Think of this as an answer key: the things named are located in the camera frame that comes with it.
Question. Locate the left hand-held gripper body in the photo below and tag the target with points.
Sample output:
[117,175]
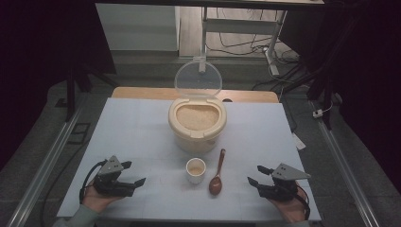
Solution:
[110,183]

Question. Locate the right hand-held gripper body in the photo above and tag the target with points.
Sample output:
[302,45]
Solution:
[282,186]

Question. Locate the brown wooden spoon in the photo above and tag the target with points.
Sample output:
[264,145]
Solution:
[216,186]

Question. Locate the white cup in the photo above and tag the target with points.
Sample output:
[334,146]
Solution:
[195,179]

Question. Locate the small rice portion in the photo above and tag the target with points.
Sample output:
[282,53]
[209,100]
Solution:
[196,170]

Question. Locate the cream rice container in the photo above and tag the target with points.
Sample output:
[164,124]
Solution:
[197,142]

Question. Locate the uncooked rice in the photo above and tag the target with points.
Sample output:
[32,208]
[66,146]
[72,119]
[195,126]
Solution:
[197,117]

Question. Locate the person's left hand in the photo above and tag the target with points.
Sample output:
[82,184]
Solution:
[97,200]

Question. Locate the person's right hand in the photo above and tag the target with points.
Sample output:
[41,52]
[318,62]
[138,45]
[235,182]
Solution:
[291,209]

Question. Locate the white table board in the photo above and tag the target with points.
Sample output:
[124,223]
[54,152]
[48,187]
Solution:
[135,132]

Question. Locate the white paper tag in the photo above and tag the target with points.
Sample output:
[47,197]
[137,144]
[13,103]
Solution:
[299,142]

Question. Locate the wooden table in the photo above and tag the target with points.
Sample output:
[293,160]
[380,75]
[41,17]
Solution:
[142,93]

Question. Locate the small white box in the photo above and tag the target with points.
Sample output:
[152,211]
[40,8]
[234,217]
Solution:
[317,113]

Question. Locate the black stand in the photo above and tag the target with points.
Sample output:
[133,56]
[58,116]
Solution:
[326,94]
[71,94]

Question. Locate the clear round container lid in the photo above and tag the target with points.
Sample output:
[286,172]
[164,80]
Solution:
[198,78]

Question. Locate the black floor frame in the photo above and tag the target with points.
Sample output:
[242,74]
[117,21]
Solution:
[70,138]

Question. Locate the metal floor rail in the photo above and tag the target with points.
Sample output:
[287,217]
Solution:
[343,167]
[44,167]

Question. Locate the white metal desk frame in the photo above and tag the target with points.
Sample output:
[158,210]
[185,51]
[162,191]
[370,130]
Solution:
[239,26]

